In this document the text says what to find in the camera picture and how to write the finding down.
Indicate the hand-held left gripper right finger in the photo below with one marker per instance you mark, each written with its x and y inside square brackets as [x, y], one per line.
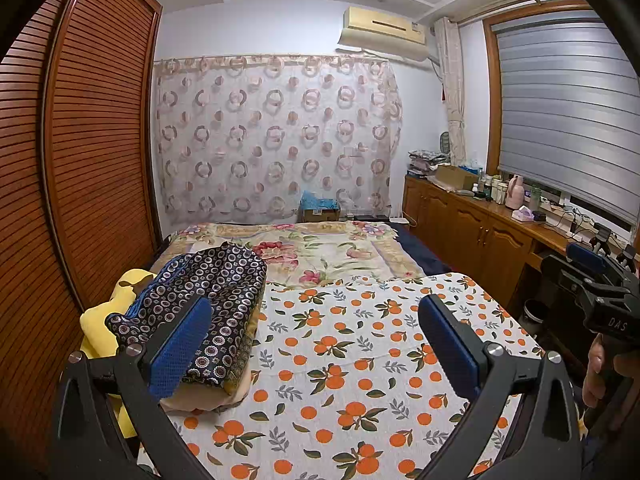
[450, 350]

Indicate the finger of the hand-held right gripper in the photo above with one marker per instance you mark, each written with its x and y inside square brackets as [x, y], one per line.
[592, 259]
[625, 257]

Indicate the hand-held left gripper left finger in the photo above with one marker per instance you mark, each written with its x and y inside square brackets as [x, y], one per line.
[177, 355]

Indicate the navy circle-print garment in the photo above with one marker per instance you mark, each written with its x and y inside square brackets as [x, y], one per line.
[220, 290]

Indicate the person's right hand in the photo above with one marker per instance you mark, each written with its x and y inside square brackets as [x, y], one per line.
[595, 375]

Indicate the peach pillow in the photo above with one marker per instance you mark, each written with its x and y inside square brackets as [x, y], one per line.
[210, 395]

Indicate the dark trash bin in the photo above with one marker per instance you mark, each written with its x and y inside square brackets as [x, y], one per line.
[535, 317]

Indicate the green bottle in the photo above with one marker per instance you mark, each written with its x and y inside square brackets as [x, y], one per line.
[535, 199]

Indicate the pink tissue pack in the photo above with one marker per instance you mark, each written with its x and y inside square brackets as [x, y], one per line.
[522, 214]

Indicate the yellow plush pillow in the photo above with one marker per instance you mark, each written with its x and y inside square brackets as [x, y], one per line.
[100, 320]

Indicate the orange fruit print bedsheet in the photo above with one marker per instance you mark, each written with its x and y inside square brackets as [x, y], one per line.
[350, 360]

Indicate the pink thermos jug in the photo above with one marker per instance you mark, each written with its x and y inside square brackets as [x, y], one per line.
[515, 195]

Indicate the navy bed sheet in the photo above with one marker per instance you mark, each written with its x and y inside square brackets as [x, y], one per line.
[420, 250]

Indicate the white bottle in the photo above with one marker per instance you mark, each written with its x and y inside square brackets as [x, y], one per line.
[497, 190]

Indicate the wooden sideboard cabinet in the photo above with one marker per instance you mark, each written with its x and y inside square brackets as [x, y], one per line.
[470, 225]

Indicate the grey window blind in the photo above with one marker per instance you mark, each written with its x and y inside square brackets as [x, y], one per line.
[565, 120]

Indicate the cardboard box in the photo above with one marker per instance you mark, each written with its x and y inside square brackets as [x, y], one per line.
[455, 176]

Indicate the floral blanket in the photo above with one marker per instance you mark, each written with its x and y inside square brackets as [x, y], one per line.
[310, 250]

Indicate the small desk fan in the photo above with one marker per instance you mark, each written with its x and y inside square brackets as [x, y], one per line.
[445, 145]

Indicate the stack of folded cloths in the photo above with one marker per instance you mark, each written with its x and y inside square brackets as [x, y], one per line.
[425, 162]

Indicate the box with blue cloth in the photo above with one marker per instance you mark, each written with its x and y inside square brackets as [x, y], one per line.
[320, 207]

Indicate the beige window curtain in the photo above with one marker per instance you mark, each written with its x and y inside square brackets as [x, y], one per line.
[452, 90]

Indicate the wooden louvered wardrobe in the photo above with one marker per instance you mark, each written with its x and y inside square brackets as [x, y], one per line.
[100, 135]

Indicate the brass curtain rod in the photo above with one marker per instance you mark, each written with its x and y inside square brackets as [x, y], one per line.
[520, 2]

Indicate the beige wall air conditioner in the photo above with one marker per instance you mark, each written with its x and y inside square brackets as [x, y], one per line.
[385, 30]

